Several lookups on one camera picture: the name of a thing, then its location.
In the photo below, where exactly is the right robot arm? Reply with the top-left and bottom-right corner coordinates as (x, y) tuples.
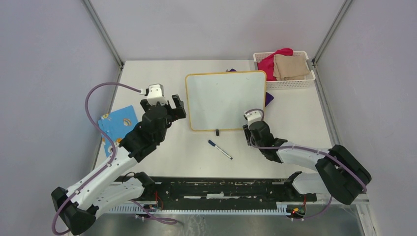
(243, 121), (372, 205)

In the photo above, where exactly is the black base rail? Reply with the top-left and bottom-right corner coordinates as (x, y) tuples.
(135, 177), (317, 210)

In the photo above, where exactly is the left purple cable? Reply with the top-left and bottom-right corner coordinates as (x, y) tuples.
(51, 82), (144, 236)

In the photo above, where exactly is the beige cloth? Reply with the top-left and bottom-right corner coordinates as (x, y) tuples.
(273, 54), (310, 81)

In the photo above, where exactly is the red cloth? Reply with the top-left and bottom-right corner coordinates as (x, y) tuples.
(257, 48), (294, 81)

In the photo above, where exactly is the white plastic basket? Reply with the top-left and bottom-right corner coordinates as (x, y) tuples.
(266, 51), (316, 90)

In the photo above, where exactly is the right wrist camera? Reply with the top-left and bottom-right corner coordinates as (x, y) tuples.
(244, 109), (264, 126)

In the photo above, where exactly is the yellow framed whiteboard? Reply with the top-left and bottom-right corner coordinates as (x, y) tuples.
(185, 70), (267, 131)

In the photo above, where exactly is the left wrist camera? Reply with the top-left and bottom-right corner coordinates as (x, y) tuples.
(146, 84), (168, 106)

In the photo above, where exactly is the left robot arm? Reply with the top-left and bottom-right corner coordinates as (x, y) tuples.
(51, 94), (186, 236)

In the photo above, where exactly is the blue capped whiteboard marker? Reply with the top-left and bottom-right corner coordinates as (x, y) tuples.
(208, 140), (233, 160)

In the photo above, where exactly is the purple cloth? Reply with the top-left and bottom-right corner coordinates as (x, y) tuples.
(226, 68), (274, 107)

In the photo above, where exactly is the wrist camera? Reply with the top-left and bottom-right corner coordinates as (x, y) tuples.
(146, 84), (168, 106)
(244, 109), (264, 126)

